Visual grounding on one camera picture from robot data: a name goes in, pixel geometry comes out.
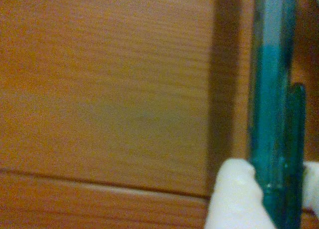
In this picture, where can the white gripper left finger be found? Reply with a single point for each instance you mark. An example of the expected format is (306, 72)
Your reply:
(234, 199)

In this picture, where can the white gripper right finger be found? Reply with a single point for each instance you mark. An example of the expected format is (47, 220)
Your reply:
(312, 186)

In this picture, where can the teal mechanical pencil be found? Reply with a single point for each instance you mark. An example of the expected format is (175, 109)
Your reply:
(274, 114)

